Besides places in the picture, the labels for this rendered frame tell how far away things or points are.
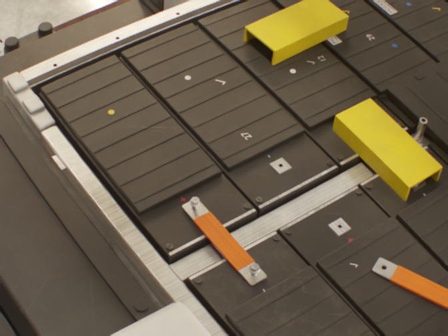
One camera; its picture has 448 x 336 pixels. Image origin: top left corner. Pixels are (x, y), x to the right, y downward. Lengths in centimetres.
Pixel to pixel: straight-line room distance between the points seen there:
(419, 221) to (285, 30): 38
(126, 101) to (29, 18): 178
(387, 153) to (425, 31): 32
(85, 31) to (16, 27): 142
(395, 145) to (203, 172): 27
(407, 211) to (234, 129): 27
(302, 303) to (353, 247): 11
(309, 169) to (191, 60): 26
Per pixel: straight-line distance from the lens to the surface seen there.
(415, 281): 124
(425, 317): 122
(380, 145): 137
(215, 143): 135
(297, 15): 153
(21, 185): 118
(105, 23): 174
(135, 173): 131
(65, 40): 171
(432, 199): 135
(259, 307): 119
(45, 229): 113
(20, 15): 318
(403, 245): 128
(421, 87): 149
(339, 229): 129
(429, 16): 165
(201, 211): 128
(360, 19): 160
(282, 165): 135
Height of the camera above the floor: 199
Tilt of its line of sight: 48 degrees down
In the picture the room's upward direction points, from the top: 7 degrees clockwise
